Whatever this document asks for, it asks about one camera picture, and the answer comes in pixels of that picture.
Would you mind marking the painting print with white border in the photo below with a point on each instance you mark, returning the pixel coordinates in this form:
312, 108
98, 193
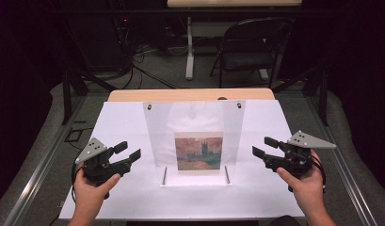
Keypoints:
198, 153

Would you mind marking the wooden table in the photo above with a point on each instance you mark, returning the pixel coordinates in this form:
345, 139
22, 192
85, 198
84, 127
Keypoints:
180, 94

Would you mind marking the aluminium rail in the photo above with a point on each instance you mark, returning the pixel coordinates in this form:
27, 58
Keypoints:
340, 169
39, 169

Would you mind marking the black equipment cabinet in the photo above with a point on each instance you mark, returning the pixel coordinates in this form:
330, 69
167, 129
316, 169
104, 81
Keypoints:
96, 40

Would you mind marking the metal frame screw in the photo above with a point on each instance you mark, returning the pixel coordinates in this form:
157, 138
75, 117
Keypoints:
148, 107
239, 105

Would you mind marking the light desk with white legs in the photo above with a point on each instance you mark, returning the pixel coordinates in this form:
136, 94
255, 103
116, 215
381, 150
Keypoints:
234, 2

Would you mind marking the black metal stand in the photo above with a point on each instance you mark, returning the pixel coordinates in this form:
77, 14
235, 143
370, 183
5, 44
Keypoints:
322, 94
67, 94

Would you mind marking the person's right hand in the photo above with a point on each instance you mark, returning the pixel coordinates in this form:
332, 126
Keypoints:
306, 191

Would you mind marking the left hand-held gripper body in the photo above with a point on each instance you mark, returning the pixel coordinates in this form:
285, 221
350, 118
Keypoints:
96, 157

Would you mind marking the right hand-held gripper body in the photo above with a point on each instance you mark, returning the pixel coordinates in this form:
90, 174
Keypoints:
298, 153

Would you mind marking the small dark round object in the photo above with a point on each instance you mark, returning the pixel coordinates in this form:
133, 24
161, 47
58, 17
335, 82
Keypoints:
222, 98

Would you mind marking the person's left hand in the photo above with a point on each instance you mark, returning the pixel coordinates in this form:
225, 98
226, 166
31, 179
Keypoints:
89, 194

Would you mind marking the metal frame rod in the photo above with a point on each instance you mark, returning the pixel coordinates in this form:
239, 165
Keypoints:
164, 175
227, 174

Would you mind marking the clear acrylic picture frame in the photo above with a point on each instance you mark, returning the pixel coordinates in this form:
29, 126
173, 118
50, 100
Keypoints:
193, 119

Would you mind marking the black folding chair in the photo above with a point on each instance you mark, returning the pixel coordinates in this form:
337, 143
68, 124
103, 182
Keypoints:
246, 59

